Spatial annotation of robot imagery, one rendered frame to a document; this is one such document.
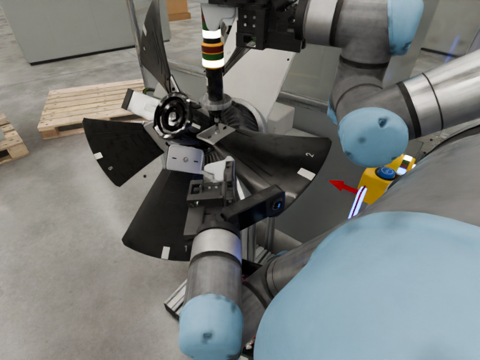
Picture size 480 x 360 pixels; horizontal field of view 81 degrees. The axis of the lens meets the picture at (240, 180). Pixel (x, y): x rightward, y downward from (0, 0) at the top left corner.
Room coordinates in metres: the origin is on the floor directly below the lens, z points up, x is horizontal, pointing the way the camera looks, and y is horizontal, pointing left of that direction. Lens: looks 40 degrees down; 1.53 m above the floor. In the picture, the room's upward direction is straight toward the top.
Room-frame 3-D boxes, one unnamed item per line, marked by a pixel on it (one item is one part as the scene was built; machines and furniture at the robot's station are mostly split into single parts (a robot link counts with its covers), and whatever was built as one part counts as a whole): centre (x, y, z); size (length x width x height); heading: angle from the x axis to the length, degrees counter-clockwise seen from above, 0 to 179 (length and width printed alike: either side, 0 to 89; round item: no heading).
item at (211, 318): (0.17, 0.03, 1.18); 0.11 x 0.08 x 0.09; 0
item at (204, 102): (0.60, 0.05, 1.31); 0.09 x 0.07 x 0.10; 178
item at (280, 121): (1.17, -0.14, 0.92); 0.17 x 0.16 x 0.11; 143
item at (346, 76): (0.45, -0.19, 1.34); 0.11 x 0.08 x 0.11; 170
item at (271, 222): (1.10, -0.18, 0.42); 0.04 x 0.04 x 0.83; 53
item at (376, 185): (0.61, -0.41, 1.02); 0.16 x 0.10 x 0.11; 143
